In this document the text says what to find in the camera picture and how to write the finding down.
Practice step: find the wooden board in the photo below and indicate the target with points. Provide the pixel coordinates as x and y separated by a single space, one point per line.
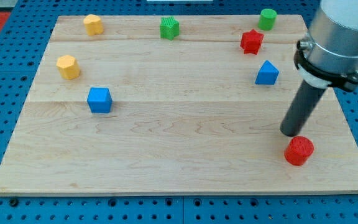
186 119

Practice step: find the green star block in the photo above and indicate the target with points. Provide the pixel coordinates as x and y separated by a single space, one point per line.
169 28

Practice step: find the green cylinder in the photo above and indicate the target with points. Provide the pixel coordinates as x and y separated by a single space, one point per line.
267 19

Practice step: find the yellow hexagon block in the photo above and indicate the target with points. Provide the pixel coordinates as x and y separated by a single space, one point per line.
68 67

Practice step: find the blue cube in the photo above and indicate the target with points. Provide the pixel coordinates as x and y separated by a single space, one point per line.
99 100

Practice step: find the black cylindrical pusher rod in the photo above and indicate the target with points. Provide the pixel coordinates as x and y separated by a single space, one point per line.
302 106

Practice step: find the yellow heart block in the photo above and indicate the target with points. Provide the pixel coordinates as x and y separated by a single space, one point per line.
93 25

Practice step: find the red star block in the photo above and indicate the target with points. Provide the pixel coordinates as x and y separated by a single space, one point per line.
251 42

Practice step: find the blue triangular prism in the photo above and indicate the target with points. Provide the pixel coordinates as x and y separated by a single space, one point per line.
267 74

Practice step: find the red cylinder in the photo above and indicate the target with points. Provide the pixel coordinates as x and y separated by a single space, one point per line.
299 150

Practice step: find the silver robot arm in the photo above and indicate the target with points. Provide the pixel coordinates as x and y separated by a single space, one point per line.
327 56

